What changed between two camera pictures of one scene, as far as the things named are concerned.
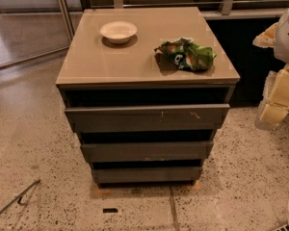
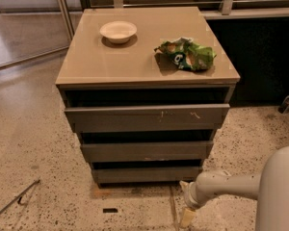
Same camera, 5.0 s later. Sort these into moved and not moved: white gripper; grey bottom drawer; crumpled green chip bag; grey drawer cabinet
Moved: white gripper
Not moved: grey bottom drawer; grey drawer cabinet; crumpled green chip bag
